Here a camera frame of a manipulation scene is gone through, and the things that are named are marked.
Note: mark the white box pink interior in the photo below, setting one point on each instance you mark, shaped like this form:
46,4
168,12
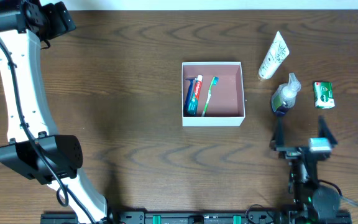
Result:
226,107

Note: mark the blue disposable razor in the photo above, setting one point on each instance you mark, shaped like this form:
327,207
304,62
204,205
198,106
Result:
188,95

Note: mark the white lotion tube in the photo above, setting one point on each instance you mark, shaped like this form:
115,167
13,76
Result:
275,56

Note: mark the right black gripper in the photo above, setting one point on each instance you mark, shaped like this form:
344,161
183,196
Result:
299,149

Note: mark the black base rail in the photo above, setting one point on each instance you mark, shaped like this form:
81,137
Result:
253,216

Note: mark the green soap bar pack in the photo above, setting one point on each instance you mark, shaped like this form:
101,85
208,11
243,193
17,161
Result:
323,95

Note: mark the green white toothbrush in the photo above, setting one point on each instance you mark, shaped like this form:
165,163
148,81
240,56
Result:
214,82

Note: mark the clear pump sanitizer bottle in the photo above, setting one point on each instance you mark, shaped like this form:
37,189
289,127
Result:
285,96

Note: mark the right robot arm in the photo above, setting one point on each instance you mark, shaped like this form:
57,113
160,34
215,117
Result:
314,202

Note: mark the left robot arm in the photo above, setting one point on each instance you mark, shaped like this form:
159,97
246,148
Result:
36,149

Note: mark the red green toothpaste tube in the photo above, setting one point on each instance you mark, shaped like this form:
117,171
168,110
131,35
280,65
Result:
193,103

